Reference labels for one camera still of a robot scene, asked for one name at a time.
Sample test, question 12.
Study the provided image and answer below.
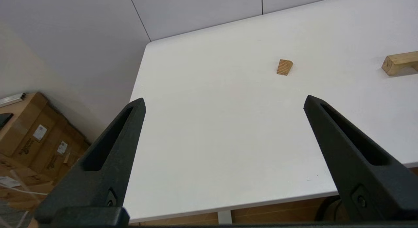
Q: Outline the small black device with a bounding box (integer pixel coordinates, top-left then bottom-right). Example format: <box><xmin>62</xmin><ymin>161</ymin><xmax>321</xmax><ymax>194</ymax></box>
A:
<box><xmin>0</xmin><ymin>113</ymin><xmax>14</xmax><ymax>130</ymax></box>

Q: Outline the triangular wooden building block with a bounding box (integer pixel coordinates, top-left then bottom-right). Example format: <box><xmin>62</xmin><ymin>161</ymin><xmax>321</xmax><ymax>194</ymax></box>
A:
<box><xmin>277</xmin><ymin>59</ymin><xmax>294</xmax><ymax>76</ymax></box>

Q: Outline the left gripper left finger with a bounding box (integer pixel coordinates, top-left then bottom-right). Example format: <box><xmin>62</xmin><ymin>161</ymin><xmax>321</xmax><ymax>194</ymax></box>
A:
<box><xmin>34</xmin><ymin>97</ymin><xmax>147</xmax><ymax>226</ymax></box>

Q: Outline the white table leg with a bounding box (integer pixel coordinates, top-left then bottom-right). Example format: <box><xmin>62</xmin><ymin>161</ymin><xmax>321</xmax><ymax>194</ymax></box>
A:
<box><xmin>218</xmin><ymin>211</ymin><xmax>232</xmax><ymax>225</ymax></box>

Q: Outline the flat cardboard sheet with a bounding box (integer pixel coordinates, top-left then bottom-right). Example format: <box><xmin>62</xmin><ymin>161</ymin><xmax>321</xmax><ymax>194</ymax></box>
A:
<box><xmin>0</xmin><ymin>155</ymin><xmax>54</xmax><ymax>202</ymax></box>

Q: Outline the flat white bar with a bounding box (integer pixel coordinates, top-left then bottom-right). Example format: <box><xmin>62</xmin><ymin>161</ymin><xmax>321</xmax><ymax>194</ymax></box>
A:
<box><xmin>0</xmin><ymin>92</ymin><xmax>26</xmax><ymax>107</ymax></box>

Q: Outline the brown cardboard box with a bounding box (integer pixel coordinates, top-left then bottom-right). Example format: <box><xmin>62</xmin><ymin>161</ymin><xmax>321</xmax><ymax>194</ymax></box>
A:
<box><xmin>31</xmin><ymin>137</ymin><xmax>91</xmax><ymax>186</ymax></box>
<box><xmin>13</xmin><ymin>119</ymin><xmax>82</xmax><ymax>173</ymax></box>
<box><xmin>0</xmin><ymin>92</ymin><xmax>57</xmax><ymax>156</ymax></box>

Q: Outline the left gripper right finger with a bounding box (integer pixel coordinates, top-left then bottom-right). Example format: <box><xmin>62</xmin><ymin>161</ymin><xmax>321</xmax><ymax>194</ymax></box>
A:
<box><xmin>303</xmin><ymin>95</ymin><xmax>418</xmax><ymax>222</ymax></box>

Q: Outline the arched wooden building block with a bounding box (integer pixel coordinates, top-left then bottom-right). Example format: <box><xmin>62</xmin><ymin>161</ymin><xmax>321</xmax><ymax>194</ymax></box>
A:
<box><xmin>381</xmin><ymin>51</ymin><xmax>418</xmax><ymax>76</ymax></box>

